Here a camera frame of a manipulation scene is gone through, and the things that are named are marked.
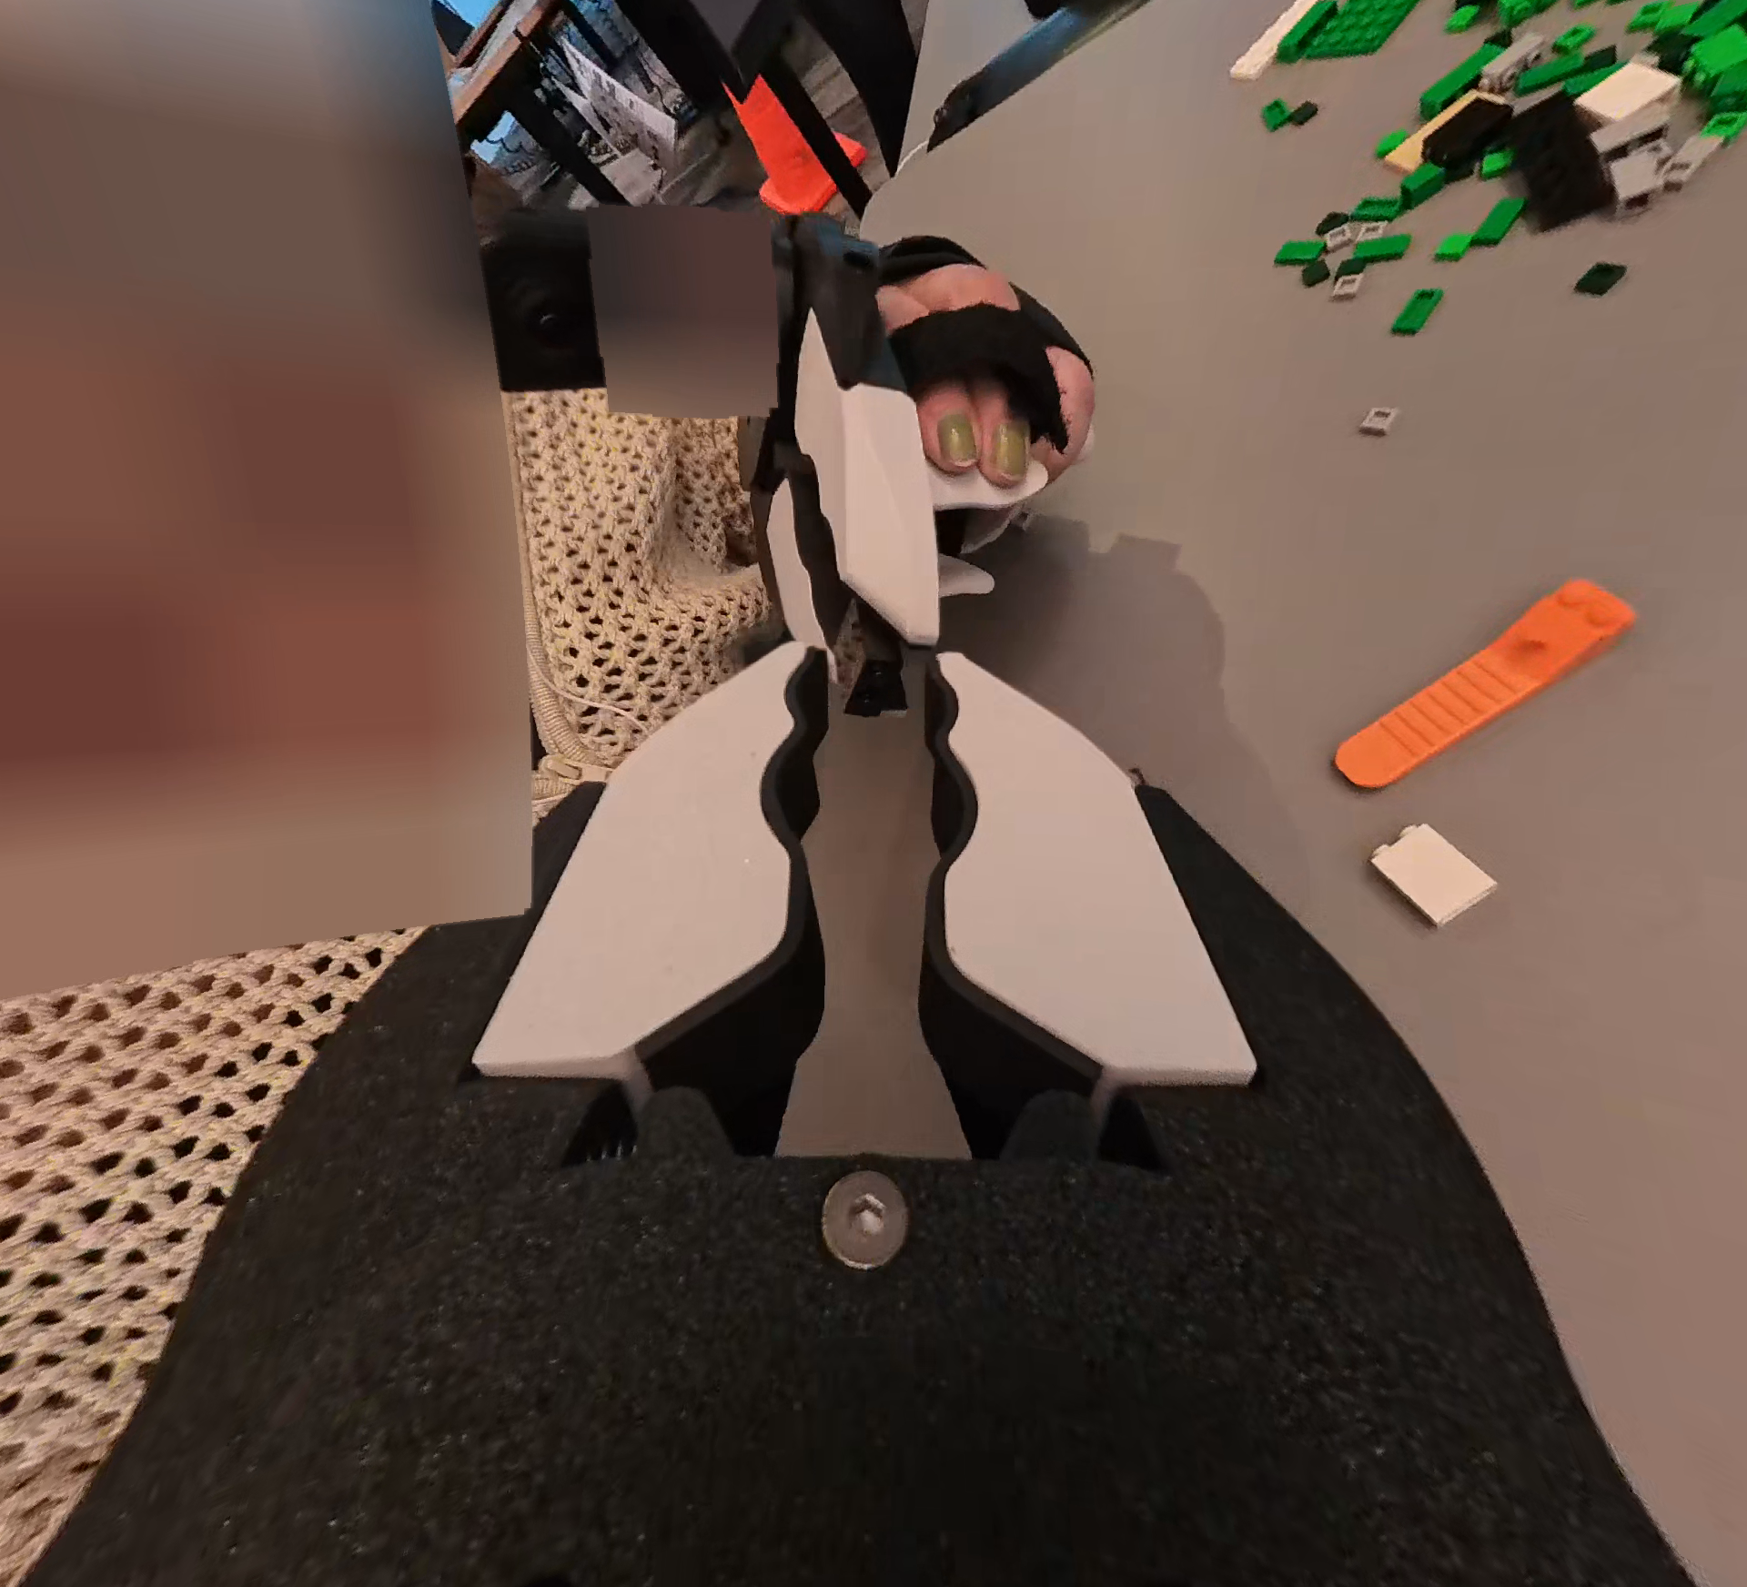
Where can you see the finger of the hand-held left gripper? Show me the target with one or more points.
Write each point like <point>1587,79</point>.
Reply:
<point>881,509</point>
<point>788,563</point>

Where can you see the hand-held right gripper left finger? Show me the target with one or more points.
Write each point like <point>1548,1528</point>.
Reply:
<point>655,918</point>

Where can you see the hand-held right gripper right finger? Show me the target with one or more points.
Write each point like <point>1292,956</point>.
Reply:
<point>1092,918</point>

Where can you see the black lego piece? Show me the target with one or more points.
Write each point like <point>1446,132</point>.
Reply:
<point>873,687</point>

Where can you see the pile of green lego pieces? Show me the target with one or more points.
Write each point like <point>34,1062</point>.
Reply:
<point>1705,45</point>

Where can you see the small grey lego tile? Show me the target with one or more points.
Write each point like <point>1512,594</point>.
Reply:
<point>1379,421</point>

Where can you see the white long lego tile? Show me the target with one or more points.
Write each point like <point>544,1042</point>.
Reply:
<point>1283,32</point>

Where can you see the black lego plate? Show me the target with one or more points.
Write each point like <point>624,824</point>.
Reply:
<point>1563,161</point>

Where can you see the white lego brick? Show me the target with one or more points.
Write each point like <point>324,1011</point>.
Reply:
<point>1630,94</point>

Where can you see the person's left hand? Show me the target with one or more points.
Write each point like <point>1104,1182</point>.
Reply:
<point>975,407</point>

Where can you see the orange traffic cone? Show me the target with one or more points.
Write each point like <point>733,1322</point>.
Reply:
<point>791,161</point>

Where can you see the black metal table leg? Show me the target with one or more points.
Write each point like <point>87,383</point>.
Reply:
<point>846,5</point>

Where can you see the white flat tile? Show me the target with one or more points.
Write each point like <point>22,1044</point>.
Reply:
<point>1439,878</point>

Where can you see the wooden-top desk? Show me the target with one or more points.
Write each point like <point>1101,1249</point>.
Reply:
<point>526,5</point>

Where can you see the orange brick separator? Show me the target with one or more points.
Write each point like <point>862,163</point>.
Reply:
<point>1487,687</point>

